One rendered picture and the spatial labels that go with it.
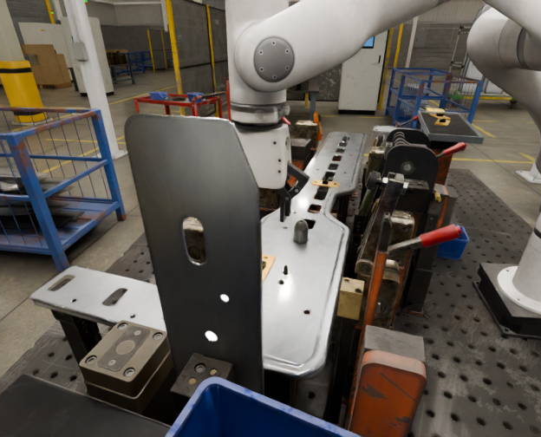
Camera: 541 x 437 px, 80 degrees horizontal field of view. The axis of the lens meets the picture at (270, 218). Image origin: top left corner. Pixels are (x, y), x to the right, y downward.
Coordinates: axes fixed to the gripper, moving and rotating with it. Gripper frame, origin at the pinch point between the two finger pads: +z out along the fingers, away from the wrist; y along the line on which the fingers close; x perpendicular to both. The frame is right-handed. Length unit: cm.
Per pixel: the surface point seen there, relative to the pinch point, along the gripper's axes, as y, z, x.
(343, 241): -14.5, 12.1, -14.0
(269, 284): -3.3, 12.6, 4.4
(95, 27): 755, -64, -785
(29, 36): 1158, -43, -905
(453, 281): -49, 42, -50
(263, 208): 12.5, 19.5, -37.7
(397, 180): -21.5, -9.0, 1.8
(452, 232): -30.5, -1.7, 1.1
